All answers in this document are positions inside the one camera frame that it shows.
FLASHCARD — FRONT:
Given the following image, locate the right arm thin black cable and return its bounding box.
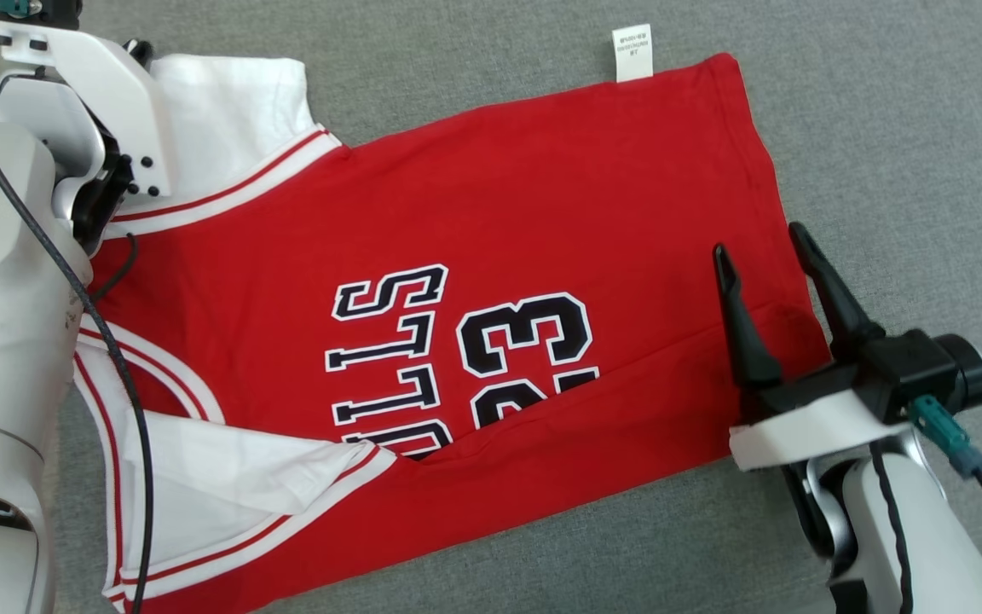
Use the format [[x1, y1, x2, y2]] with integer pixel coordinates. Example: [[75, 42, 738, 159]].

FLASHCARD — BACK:
[[869, 443, 914, 614]]

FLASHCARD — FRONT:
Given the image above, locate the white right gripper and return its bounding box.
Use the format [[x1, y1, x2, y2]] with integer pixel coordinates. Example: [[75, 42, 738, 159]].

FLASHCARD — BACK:
[[713, 222, 918, 472]]

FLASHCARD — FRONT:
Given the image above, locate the red basketball jersey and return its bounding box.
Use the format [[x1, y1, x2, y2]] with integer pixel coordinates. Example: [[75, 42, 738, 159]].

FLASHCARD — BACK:
[[73, 24, 833, 614]]

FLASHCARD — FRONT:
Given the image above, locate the arm teal-plug black cable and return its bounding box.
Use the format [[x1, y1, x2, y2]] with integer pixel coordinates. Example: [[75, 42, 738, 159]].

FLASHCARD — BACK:
[[0, 0, 155, 614], [909, 395, 982, 564]]

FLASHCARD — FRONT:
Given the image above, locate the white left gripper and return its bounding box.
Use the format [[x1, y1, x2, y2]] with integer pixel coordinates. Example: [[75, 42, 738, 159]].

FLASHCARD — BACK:
[[0, 17, 172, 201]]

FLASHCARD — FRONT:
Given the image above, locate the right arm teal-plug black cable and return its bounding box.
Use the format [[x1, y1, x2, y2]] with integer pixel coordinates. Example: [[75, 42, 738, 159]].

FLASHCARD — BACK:
[[909, 395, 982, 564]]

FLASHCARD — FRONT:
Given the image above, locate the left arm teal-plug black cable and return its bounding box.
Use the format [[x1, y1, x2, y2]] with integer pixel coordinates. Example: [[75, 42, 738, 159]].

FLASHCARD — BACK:
[[0, 0, 155, 614]]

